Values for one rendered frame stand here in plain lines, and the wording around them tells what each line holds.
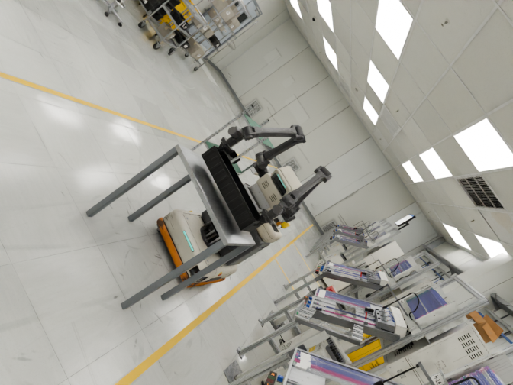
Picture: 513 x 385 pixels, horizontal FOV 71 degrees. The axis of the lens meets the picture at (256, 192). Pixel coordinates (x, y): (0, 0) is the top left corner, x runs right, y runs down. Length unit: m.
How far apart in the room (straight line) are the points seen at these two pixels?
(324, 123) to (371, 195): 2.73
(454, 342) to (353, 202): 8.87
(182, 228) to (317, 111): 9.60
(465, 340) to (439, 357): 0.23
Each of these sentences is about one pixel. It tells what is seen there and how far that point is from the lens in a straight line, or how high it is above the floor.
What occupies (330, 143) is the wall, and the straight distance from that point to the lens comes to 11.88.
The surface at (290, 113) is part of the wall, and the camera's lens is 12.20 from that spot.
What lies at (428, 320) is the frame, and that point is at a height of 1.47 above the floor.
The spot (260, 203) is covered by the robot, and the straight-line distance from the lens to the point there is 2.73.
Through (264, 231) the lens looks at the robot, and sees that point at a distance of 3.00.
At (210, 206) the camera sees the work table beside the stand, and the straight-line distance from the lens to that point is 2.09.
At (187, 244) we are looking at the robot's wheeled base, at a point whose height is 0.23.
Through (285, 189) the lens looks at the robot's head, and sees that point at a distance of 2.65.
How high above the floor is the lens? 1.51
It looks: 12 degrees down
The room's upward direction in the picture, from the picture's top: 57 degrees clockwise
